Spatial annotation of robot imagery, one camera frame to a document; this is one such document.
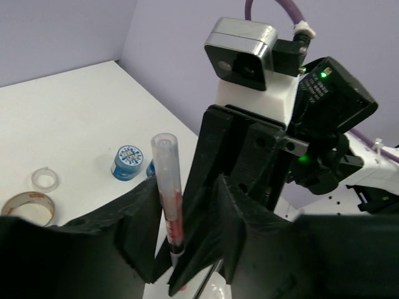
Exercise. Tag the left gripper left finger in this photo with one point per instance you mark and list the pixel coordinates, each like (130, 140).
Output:
(107, 253)

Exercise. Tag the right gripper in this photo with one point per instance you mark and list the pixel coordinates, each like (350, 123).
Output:
(254, 153)

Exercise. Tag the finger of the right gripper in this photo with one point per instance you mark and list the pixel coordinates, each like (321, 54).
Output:
(215, 154)

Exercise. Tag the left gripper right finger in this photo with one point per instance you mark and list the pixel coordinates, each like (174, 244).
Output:
(266, 256)

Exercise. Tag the clear pen cap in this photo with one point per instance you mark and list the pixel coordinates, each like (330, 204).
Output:
(164, 148)

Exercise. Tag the red pen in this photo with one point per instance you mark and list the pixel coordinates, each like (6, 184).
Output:
(174, 224)

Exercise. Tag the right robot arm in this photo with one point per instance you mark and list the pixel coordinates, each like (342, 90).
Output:
(330, 102)

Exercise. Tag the blue round tub near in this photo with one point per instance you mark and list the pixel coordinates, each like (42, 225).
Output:
(150, 170)

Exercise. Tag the blue round tub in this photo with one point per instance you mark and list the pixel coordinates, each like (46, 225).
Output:
(127, 163)
(150, 170)

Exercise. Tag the blue round tub far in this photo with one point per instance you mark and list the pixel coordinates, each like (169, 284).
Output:
(127, 163)

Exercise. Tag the large clear tape roll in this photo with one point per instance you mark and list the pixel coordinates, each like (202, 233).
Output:
(34, 207)

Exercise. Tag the small clear tape roll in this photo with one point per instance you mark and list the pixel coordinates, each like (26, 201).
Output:
(45, 180)

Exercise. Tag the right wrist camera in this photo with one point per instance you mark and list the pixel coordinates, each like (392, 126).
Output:
(258, 71)

